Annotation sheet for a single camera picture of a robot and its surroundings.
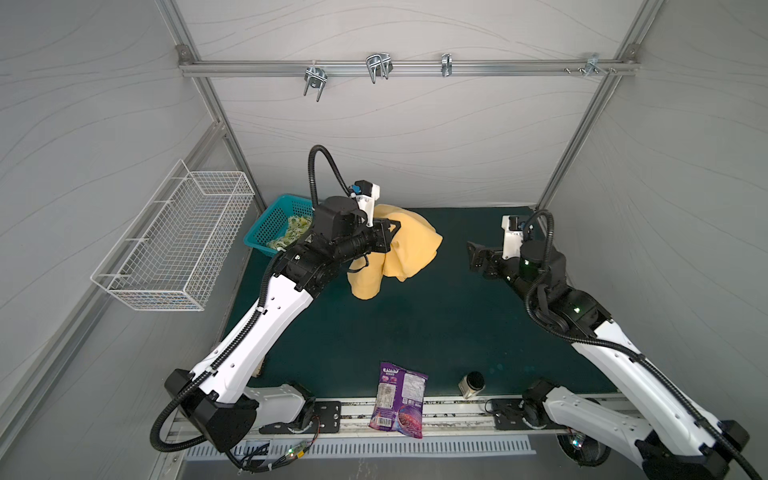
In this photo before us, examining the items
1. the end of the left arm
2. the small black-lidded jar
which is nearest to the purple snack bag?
the small black-lidded jar

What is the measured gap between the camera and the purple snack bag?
73 cm

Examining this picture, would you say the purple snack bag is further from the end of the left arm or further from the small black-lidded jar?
the end of the left arm
